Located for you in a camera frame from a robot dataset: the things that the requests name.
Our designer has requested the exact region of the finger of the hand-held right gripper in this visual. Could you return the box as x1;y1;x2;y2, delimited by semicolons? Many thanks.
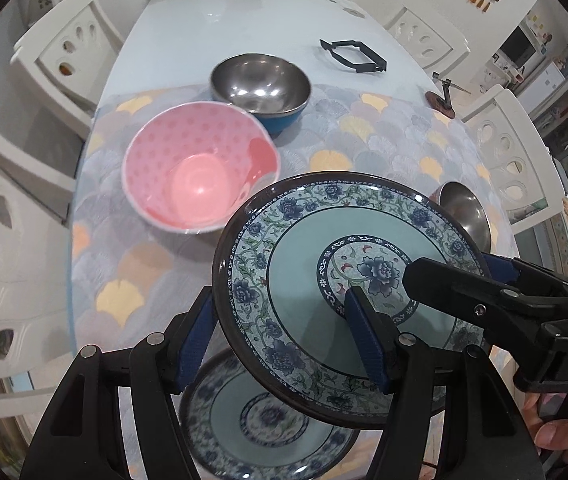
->
481;254;568;306
403;256;564;356

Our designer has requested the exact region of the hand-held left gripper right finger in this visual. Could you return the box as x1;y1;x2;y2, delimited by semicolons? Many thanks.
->
344;286;547;480

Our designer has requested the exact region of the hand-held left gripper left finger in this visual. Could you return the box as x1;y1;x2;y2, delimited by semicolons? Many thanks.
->
20;285;215;480

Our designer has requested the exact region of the large steel bowl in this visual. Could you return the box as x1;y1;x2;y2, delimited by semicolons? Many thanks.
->
428;181;492;256

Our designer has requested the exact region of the blue floral plate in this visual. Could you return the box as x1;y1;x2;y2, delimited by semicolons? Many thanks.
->
212;172;492;430
180;347;359;480

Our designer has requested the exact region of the pink dotted bowl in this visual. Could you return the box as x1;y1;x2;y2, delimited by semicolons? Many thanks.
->
122;101;281;234

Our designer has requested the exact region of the blue steel bowl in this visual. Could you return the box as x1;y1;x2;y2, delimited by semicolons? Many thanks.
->
210;53;312;136

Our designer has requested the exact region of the person's right hand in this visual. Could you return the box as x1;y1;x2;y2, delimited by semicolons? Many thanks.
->
521;392;568;456

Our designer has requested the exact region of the fan-patterned tablecloth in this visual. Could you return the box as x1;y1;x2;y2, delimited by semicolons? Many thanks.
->
66;82;519;480

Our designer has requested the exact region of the white dining chair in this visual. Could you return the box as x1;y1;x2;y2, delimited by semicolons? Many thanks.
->
11;0;125;136
384;7;469;76
0;115;80;406
458;85;564;233

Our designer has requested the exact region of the small stand with brown base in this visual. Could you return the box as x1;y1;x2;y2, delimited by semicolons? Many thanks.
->
425;72;469;120

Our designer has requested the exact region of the black folding frame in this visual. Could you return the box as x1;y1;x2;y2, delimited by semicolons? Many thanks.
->
320;38;389;74

